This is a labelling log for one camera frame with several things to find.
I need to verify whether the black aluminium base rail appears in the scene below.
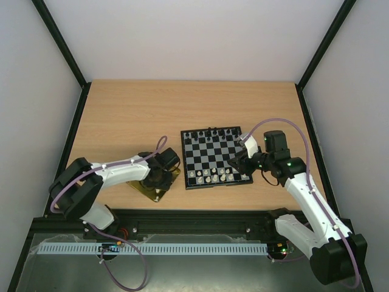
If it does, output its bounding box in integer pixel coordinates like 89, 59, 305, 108
28, 209, 286, 242

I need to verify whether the light blue slotted cable duct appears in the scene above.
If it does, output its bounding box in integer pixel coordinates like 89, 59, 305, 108
36, 243, 268, 256

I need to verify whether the gold metal tray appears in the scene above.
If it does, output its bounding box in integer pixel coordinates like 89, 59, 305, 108
127, 168, 181, 202

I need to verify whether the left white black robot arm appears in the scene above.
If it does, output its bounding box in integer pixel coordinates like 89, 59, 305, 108
49, 148, 180, 231

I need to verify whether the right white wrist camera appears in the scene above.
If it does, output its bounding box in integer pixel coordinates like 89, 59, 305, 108
238, 134, 258, 158

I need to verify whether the left black frame post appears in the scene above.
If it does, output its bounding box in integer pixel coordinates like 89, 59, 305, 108
32, 0, 88, 88

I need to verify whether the right black frame post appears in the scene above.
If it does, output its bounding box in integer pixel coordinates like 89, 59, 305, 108
297, 0, 357, 91

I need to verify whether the black chess pieces row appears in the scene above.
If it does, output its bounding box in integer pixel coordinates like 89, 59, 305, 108
181, 127, 242, 145

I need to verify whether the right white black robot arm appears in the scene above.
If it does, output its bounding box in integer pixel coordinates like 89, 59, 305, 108
228, 130, 368, 285

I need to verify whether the black frame post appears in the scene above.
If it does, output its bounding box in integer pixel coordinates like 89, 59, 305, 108
297, 0, 357, 91
32, 0, 88, 88

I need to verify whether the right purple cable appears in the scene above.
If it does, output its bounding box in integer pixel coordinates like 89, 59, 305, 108
239, 117, 361, 289

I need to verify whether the black grey chess board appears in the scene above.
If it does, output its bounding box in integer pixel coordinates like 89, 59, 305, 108
181, 138, 253, 190

